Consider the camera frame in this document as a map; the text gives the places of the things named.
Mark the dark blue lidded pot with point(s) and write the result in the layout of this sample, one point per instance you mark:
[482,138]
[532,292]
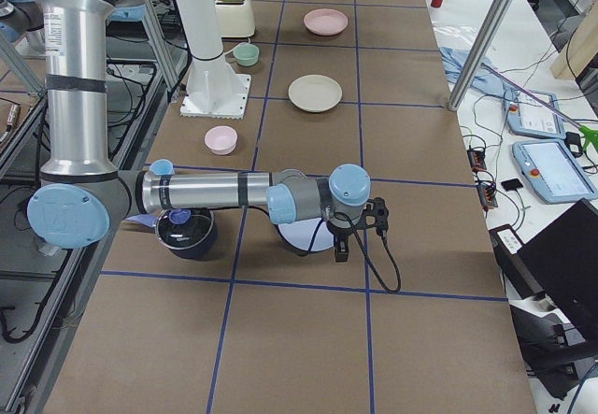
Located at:
[189,233]

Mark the green tipped metal rod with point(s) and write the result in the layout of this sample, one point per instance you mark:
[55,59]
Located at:
[589,135]

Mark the pink bowl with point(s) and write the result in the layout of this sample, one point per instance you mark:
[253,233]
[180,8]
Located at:
[221,140]

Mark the teach pendant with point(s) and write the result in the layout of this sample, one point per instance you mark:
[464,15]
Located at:
[552,171]
[526,117]

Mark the near teach pendant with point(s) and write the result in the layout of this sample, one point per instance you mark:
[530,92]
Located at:
[552,171]

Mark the cream plate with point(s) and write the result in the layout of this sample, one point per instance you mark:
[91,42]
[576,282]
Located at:
[315,93]

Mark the green bowl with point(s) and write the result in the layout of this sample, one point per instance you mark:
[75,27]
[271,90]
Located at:
[246,54]

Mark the black monitor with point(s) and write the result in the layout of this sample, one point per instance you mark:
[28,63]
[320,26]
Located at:
[562,258]

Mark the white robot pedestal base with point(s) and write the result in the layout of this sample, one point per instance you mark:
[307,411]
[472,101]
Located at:
[213,88]

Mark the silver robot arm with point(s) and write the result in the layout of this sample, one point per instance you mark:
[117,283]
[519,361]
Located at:
[83,194]

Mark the aluminium frame post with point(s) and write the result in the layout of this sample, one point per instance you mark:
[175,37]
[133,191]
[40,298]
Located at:
[489,27]

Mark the light blue cup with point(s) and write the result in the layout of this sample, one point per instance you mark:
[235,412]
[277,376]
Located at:
[162,167]

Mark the pink plate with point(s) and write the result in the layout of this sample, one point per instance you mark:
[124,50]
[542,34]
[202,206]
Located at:
[325,22]

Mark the cream toaster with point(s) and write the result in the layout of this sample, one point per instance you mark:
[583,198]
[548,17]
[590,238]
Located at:
[235,18]

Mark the blue plate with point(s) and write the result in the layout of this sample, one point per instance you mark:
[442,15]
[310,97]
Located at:
[307,235]

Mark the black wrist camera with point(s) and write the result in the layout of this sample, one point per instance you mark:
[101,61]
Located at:
[376,215]

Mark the far teach pendant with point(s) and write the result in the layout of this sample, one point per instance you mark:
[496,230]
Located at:
[526,117]

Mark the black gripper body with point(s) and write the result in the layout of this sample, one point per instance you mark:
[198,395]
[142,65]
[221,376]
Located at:
[340,234]

